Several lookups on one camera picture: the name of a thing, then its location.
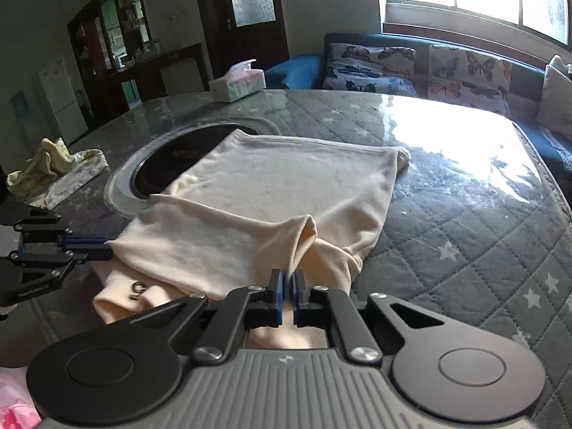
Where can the dark wooden cabinet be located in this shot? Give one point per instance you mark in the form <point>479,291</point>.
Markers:
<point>128,50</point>

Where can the blue sofa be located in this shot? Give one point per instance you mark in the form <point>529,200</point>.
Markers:
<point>424,68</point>

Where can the tissue box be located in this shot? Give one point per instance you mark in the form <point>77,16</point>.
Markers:
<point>240,81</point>

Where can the grey pillow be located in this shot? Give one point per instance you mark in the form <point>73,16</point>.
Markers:
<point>555,106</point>

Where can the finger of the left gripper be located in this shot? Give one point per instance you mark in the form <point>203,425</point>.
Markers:
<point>75,240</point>
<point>82,255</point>

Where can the butterfly cushion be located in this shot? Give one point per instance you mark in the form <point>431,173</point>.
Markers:
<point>470,78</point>
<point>370,69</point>

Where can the cream knit garment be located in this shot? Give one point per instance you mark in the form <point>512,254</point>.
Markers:
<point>254,204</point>

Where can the white refrigerator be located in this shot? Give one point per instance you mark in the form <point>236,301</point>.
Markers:
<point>62,100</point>

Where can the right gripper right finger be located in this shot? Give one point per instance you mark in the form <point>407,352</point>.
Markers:
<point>333,311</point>

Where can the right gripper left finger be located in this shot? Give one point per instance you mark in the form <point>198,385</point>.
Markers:
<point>241,311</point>

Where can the right butterfly cushion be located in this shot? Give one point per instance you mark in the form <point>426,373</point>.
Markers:
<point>470,78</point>

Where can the left butterfly cushion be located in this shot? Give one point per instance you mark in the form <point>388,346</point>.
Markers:
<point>370,69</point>

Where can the dark door with glass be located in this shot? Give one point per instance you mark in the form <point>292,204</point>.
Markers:
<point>239,30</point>

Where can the floral storage bag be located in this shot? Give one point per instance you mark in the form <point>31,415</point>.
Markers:
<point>54,173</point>

